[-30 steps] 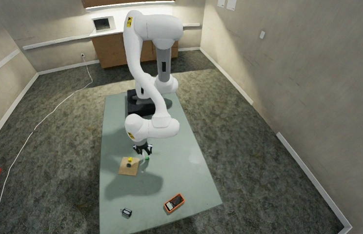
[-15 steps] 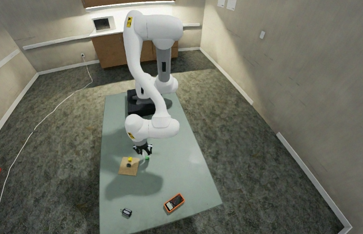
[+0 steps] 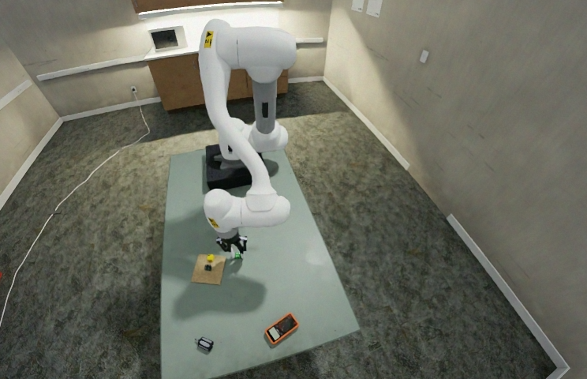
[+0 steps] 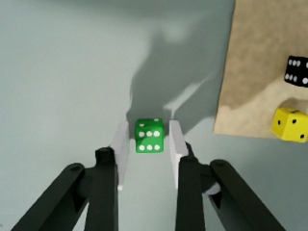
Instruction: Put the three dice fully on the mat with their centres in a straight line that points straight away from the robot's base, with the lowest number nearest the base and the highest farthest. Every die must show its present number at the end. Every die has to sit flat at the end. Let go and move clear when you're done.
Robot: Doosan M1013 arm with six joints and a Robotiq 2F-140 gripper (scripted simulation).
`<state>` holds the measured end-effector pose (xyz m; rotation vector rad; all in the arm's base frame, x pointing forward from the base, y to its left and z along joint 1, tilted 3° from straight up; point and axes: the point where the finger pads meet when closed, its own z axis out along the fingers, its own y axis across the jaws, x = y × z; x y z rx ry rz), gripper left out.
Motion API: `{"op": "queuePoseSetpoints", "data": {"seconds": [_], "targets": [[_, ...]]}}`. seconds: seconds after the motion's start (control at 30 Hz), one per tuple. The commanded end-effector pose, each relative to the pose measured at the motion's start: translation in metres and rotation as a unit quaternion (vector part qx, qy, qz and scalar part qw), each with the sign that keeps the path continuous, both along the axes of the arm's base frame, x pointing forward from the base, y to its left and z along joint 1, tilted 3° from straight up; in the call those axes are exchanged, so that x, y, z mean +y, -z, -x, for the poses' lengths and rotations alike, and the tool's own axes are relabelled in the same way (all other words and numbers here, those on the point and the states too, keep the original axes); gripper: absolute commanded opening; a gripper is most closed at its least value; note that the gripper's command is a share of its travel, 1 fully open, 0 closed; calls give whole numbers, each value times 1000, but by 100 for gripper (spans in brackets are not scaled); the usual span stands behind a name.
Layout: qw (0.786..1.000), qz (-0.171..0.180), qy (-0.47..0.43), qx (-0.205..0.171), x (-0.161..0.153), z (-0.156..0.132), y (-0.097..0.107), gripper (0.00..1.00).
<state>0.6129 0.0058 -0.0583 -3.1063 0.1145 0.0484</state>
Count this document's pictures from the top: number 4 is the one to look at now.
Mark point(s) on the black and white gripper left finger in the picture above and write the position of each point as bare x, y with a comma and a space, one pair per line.
59, 207

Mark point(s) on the beige mat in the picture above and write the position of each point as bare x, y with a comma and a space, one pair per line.
263, 35

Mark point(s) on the yellow die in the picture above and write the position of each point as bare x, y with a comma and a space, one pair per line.
290, 124

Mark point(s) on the black die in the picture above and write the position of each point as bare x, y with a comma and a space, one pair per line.
297, 71

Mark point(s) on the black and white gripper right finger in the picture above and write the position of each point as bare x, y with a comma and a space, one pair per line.
238, 207

